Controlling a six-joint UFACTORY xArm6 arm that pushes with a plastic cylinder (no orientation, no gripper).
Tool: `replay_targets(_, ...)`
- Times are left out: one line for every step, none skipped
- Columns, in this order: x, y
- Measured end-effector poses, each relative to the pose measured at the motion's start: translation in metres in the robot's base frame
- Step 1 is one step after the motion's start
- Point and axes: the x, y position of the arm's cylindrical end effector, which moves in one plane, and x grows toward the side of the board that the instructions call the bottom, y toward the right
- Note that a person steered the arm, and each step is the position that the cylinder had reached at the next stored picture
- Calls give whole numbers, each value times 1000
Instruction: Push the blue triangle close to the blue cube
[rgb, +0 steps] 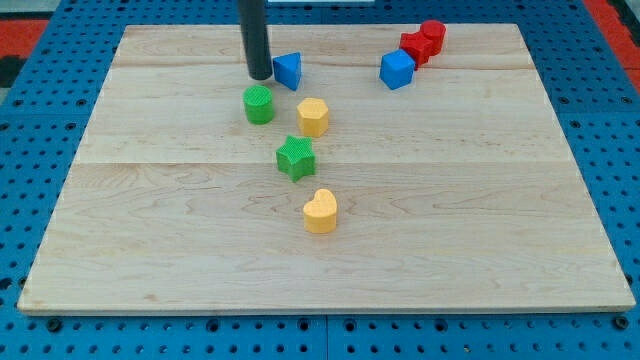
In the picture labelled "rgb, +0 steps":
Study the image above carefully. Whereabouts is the blue cube block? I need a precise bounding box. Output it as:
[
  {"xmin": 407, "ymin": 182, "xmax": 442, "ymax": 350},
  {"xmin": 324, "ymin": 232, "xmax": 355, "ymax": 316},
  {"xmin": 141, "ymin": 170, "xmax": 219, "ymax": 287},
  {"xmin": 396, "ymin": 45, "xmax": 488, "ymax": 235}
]
[{"xmin": 379, "ymin": 49, "xmax": 415, "ymax": 90}]

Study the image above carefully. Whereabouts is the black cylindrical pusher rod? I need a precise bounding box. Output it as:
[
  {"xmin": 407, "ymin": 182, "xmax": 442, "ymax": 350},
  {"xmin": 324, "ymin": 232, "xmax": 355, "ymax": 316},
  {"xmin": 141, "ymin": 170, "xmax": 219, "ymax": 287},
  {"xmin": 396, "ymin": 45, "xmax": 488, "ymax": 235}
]
[{"xmin": 237, "ymin": 0, "xmax": 273, "ymax": 80}]

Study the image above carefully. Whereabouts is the yellow hexagon block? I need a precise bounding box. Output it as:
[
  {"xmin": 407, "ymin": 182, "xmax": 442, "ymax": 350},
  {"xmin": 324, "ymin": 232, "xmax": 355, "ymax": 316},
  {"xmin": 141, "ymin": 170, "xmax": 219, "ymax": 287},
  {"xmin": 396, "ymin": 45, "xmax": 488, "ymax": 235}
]
[{"xmin": 296, "ymin": 98, "xmax": 329, "ymax": 138}]

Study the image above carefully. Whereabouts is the red cylinder block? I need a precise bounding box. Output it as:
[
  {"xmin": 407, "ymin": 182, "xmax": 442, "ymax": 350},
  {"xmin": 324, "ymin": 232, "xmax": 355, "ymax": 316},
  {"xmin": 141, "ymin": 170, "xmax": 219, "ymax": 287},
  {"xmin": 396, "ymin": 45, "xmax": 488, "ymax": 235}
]
[{"xmin": 420, "ymin": 20, "xmax": 447, "ymax": 56}]

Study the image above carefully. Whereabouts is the blue triangle block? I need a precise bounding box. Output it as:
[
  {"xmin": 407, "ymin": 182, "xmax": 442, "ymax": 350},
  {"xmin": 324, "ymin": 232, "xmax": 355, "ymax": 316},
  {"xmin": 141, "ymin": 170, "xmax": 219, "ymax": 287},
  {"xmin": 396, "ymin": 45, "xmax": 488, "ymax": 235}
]
[{"xmin": 273, "ymin": 52, "xmax": 302, "ymax": 91}]

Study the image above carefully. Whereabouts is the green cylinder block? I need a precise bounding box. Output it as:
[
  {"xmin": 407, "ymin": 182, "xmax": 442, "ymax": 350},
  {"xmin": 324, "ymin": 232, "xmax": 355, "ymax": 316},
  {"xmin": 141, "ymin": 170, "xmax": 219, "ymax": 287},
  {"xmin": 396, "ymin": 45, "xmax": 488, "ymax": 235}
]
[{"xmin": 243, "ymin": 85, "xmax": 274, "ymax": 125}]

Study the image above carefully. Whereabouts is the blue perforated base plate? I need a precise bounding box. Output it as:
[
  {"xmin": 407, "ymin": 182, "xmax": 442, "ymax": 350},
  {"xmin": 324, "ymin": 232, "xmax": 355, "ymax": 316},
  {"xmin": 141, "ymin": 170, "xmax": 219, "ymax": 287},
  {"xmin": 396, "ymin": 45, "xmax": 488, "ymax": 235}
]
[{"xmin": 1, "ymin": 1, "xmax": 639, "ymax": 359}]

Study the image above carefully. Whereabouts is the red star block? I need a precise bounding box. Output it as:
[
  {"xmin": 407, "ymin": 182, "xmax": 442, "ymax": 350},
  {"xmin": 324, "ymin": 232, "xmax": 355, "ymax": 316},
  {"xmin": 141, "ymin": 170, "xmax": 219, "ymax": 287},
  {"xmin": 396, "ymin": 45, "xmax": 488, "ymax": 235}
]
[{"xmin": 399, "ymin": 32, "xmax": 433, "ymax": 69}]

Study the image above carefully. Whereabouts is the wooden board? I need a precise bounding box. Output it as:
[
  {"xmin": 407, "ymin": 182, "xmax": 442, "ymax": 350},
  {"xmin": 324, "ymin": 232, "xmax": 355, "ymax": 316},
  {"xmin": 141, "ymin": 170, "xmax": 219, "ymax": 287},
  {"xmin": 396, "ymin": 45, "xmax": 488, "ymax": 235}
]
[{"xmin": 17, "ymin": 24, "xmax": 635, "ymax": 316}]

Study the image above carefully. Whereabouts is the yellow heart block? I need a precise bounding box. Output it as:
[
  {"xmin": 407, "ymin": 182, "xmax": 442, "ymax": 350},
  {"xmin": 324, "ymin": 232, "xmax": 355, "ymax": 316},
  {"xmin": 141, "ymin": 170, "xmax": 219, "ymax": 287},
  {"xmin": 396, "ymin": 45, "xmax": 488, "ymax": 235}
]
[{"xmin": 303, "ymin": 189, "xmax": 338, "ymax": 234}]

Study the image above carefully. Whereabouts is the green star block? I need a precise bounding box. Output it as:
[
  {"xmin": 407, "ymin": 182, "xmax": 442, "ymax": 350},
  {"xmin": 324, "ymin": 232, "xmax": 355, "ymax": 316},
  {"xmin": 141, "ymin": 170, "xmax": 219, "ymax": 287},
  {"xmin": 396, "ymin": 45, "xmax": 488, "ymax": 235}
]
[{"xmin": 276, "ymin": 135, "xmax": 316, "ymax": 182}]

